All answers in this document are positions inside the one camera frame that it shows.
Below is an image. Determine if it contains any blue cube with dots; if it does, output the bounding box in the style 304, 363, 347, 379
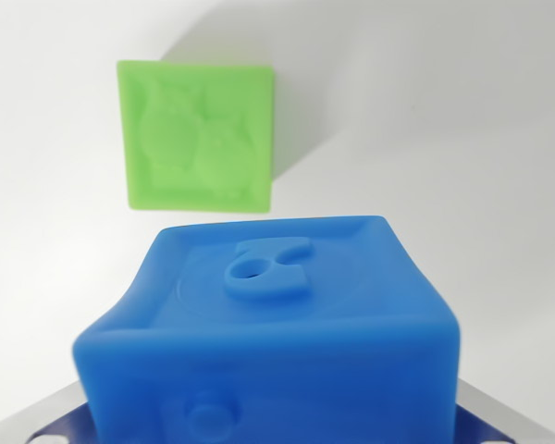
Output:
71, 214, 463, 444

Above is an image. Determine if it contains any green cube with relief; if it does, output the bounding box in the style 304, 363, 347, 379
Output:
116, 59, 276, 214

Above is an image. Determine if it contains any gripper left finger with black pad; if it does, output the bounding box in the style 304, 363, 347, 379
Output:
0, 381, 93, 444

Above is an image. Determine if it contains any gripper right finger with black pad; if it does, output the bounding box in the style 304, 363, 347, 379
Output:
455, 379, 555, 444

